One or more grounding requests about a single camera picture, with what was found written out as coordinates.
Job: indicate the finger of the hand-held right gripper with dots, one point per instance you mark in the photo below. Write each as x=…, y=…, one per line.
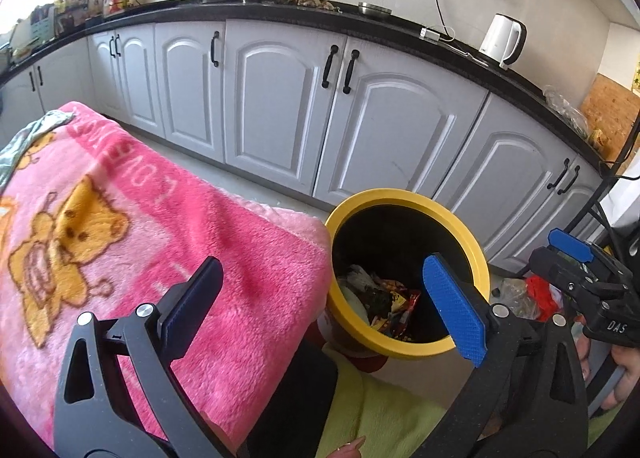
x=555, y=268
x=570, y=240

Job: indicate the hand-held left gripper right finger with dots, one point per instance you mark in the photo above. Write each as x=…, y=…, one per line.
x=452, y=308

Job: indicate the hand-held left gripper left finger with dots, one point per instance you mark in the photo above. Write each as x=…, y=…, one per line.
x=192, y=298

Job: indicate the shiny printed snack wrapper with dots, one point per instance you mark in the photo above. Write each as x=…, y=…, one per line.
x=395, y=305

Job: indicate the yellow trash bin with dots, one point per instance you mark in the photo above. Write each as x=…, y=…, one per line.
x=390, y=345

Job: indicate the person's right hand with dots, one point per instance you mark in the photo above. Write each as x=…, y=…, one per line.
x=625, y=383

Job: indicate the person's left hand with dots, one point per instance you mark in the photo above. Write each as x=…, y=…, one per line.
x=349, y=449

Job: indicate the red plastic shopping bag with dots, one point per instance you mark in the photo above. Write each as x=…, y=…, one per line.
x=542, y=290

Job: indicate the pink printed blanket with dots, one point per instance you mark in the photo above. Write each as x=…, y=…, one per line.
x=150, y=218

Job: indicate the lime green fleece garment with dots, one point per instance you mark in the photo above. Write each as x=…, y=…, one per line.
x=400, y=418

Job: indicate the clear plastic bag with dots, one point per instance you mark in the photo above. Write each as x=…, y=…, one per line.
x=565, y=111

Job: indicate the orange chipboard panel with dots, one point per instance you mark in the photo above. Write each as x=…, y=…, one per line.
x=610, y=113

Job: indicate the black cloth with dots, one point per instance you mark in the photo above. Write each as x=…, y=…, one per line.
x=295, y=398

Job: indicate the white base cabinets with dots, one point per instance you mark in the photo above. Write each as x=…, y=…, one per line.
x=275, y=108

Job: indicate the white electric kettle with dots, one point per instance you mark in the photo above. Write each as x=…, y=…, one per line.
x=497, y=41

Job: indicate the light blue cloth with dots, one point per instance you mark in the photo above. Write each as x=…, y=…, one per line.
x=30, y=143

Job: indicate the white charger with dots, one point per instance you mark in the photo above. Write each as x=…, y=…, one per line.
x=429, y=33

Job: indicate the steel bowl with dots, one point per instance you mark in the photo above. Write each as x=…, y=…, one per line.
x=375, y=11

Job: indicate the black kitchen countertop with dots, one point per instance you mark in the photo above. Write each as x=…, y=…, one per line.
x=310, y=18

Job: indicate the yellow wall poster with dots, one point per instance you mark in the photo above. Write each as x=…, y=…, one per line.
x=637, y=73

